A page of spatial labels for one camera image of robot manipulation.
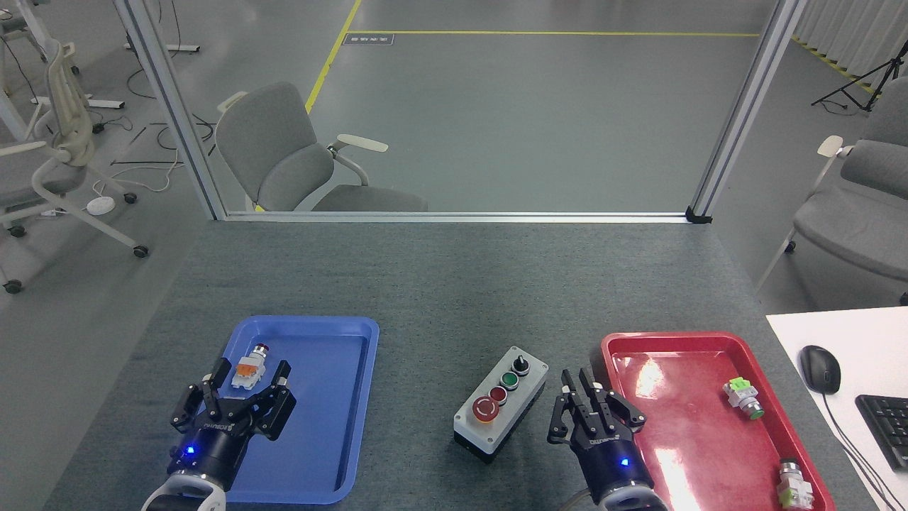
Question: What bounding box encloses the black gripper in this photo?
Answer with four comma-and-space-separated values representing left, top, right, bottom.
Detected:
168, 358, 297, 490
548, 368, 653, 498

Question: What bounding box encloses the grey control box with buttons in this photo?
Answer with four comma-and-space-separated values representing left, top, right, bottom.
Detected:
453, 346, 549, 466

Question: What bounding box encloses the blue plastic tray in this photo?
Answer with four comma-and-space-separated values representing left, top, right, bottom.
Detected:
170, 315, 380, 505

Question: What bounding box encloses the red plastic tray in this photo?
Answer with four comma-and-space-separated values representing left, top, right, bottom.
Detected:
600, 331, 836, 511

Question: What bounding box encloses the black computer mouse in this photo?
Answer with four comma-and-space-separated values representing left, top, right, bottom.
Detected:
799, 345, 842, 395

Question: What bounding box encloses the grey armchair with white arms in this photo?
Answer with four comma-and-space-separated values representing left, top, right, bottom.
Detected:
215, 80, 428, 213

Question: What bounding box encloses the white desk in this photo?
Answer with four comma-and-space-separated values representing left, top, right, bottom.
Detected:
766, 307, 908, 511

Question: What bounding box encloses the black keyboard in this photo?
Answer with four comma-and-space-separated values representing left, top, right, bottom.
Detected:
855, 394, 908, 473

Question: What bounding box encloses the white mesh office chair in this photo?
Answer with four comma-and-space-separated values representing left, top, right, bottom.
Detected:
0, 39, 150, 295

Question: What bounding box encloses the white table foot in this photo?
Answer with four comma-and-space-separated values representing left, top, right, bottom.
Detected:
124, 0, 201, 54
32, 94, 126, 111

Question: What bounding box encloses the black tripod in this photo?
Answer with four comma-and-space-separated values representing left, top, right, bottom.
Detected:
812, 39, 908, 114

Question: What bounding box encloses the white curtain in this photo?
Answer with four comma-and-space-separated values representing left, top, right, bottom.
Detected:
791, 0, 908, 79

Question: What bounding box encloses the orange and white push-button switch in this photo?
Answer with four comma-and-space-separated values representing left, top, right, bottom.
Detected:
231, 344, 272, 390

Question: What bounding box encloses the green-capped push-button switch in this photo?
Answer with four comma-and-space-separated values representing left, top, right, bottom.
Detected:
723, 376, 765, 421

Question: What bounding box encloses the silver-topped green and white switch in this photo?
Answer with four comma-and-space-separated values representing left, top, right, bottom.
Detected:
776, 458, 815, 510

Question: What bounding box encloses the white floor cable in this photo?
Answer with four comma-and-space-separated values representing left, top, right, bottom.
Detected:
92, 145, 187, 196

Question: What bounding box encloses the silver aluminium cross rail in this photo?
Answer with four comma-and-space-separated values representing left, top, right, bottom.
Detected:
216, 211, 692, 224

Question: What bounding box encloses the black mouse cable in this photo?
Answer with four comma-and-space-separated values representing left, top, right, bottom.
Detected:
823, 392, 884, 511

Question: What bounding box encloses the black floor cable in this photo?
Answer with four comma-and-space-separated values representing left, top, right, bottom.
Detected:
128, 114, 217, 153

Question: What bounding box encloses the silver aluminium post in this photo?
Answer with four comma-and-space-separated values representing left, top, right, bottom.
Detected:
113, 0, 228, 221
690, 0, 808, 217

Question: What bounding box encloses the grey chair with white frame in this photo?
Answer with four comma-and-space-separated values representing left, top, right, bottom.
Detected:
755, 75, 908, 306

